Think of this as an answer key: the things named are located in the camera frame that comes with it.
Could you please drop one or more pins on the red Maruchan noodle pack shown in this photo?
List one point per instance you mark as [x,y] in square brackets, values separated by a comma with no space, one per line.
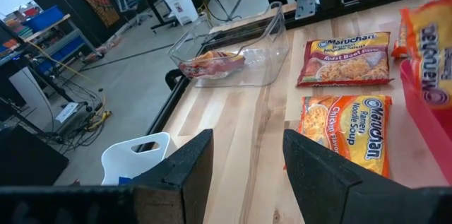
[346,65]
[212,65]

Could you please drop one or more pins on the white power strip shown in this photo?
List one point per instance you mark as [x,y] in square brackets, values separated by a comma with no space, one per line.
[67,111]

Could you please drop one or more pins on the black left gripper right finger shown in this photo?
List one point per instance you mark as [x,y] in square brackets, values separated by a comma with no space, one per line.
[325,188]

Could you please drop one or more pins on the blue storage bin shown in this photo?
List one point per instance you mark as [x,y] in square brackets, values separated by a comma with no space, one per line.
[72,45]
[44,18]

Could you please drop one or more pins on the black desk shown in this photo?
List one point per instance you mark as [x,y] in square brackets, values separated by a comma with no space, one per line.
[155,8]

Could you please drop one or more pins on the black box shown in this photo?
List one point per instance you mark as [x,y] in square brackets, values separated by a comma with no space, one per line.
[28,157]

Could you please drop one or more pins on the white trash can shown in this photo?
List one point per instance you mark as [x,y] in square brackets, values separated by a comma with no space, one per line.
[180,3]

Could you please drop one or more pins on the black aluminium table frame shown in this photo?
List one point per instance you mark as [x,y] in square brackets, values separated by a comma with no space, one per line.
[160,119]

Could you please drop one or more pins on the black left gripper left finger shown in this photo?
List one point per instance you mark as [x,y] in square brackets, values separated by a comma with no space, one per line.
[176,195]

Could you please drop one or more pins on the orange Maruchan noodle pack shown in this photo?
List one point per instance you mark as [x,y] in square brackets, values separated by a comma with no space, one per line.
[353,128]
[431,47]
[399,44]

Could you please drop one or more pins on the grey office chair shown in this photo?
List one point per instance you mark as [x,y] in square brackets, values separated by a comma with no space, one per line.
[125,3]

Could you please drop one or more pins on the grey metal shelf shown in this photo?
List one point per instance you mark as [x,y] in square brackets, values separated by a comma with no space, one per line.
[67,36]

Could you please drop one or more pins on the grey metal mount bracket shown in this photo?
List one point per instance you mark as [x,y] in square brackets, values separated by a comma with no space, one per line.
[305,6]

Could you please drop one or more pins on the clear plastic bin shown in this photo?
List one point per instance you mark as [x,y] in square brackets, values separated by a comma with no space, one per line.
[268,58]

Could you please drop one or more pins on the white plastic bin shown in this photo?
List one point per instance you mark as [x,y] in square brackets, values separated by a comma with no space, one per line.
[116,160]

